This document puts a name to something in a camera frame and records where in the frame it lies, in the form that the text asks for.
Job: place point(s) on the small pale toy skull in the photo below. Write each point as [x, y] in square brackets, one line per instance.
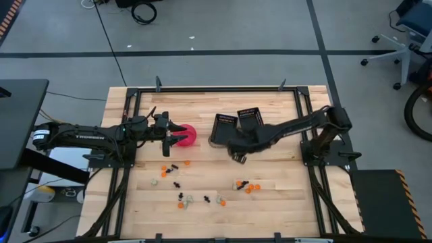
[234, 186]
[190, 199]
[219, 199]
[154, 182]
[185, 204]

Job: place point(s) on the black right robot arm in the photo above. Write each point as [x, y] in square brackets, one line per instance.
[297, 126]

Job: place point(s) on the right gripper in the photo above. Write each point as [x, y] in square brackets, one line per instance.
[246, 141]

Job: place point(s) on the black aluminium table frame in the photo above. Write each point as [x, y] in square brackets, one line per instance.
[216, 89]

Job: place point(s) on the white and blue office chair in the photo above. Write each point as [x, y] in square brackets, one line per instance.
[403, 54]

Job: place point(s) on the black floor box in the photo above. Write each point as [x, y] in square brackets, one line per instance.
[128, 2]

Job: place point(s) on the pink plastic bowl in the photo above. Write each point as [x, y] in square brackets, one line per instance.
[191, 135]

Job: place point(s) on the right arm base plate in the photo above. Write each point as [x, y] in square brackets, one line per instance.
[310, 158]

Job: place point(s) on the black slotted plastic basket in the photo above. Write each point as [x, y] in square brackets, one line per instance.
[249, 117]
[221, 130]

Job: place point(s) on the black mat with hazard stripe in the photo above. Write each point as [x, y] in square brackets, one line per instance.
[10, 13]

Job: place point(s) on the black desk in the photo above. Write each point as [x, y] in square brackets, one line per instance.
[20, 121]

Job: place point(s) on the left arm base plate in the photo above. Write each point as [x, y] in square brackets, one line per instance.
[101, 163]

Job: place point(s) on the black diagonal desk beam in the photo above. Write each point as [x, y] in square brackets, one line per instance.
[50, 165]

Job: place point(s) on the yellow and white object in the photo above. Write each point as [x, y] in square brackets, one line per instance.
[45, 193]

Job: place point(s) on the black platform with hazard stripe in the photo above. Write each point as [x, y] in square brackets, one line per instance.
[378, 202]

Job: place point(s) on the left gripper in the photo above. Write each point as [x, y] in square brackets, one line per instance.
[166, 135]

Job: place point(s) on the black frame upright post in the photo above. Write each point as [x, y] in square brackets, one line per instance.
[282, 85]
[277, 237]
[158, 238]
[158, 84]

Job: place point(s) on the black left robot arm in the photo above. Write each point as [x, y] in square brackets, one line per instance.
[87, 136]

